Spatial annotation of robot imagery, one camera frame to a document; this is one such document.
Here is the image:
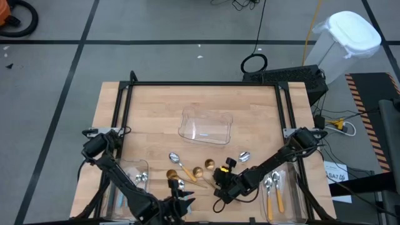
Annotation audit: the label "white paper label sheet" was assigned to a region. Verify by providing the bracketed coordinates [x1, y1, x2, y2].
[323, 160, 353, 204]

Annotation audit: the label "black vacuum hose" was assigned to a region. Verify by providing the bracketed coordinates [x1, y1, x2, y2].
[0, 0, 39, 38]

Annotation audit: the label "black power adapter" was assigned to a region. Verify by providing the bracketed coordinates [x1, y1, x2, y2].
[313, 114, 326, 130]

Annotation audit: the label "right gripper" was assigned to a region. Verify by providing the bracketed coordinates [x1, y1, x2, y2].
[213, 158, 248, 204]

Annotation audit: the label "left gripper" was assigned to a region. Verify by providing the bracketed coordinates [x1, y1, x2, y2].
[156, 179, 196, 224]

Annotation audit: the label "white lidded trash can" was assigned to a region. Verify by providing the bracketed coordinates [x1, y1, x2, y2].
[303, 11, 383, 85]

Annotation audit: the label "orange vacuum cleaner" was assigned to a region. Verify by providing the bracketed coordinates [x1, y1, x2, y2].
[0, 0, 12, 28]

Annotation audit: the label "black hanging cable with coil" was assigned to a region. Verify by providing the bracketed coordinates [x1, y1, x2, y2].
[239, 0, 269, 75]

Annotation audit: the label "tangled black floor cables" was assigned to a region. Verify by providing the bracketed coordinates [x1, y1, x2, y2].
[209, 0, 262, 12]

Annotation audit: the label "yellow hanging cable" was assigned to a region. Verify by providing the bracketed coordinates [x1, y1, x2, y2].
[301, 0, 323, 66]

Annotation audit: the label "black perforated computer case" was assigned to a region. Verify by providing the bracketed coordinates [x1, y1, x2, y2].
[242, 64, 329, 107]

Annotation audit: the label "black aluminium table frame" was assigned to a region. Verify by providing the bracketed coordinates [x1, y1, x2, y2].
[70, 70, 337, 225]

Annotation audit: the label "clear plastic bin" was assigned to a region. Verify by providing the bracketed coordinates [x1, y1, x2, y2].
[258, 161, 309, 224]
[106, 157, 150, 221]
[177, 106, 234, 146]

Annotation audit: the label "black metal beam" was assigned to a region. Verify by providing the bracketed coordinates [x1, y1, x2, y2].
[327, 178, 400, 198]

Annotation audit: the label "black hazard-striped mat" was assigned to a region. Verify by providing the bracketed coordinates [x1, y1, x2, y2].
[344, 71, 400, 173]

